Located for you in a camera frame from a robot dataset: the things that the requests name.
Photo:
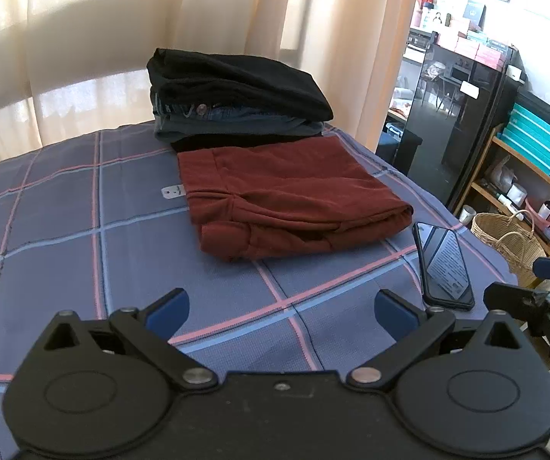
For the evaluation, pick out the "small white tag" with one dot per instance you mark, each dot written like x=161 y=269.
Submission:
x=172 y=191

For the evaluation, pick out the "white mug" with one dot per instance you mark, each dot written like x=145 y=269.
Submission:
x=467 y=213

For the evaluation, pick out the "dark pump bottle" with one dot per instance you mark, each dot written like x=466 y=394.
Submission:
x=548 y=208

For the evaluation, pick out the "black glass cabinet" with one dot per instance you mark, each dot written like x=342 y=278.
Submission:
x=452 y=120

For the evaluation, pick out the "blue folded jeans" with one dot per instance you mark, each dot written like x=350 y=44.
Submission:
x=217 y=117

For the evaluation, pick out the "black folded cloth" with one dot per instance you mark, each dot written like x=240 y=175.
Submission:
x=236 y=141

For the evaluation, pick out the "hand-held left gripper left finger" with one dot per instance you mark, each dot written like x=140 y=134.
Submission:
x=169 y=310

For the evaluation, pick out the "stack of teal boxes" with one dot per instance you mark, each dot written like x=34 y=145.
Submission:
x=533 y=136

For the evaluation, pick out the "black smartphone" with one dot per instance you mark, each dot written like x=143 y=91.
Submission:
x=445 y=263

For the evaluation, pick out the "rust red pants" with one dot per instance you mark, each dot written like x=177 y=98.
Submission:
x=284 y=196

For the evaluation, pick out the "blue plaid bed sheet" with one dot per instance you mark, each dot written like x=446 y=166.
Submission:
x=54 y=249

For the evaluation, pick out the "woven wicker basket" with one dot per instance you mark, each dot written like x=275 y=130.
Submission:
x=507 y=242

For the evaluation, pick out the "wooden shelf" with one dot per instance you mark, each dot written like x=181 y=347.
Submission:
x=495 y=191

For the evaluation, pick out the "dark blue stool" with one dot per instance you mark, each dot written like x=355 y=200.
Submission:
x=392 y=148

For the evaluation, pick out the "stack of pink boxes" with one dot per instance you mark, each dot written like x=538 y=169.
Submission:
x=478 y=48

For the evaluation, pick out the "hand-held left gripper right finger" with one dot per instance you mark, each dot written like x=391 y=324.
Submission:
x=394 y=311

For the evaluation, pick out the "cream sheer curtain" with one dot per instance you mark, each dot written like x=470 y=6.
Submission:
x=112 y=43

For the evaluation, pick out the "black folded pants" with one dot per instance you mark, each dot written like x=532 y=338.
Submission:
x=236 y=79

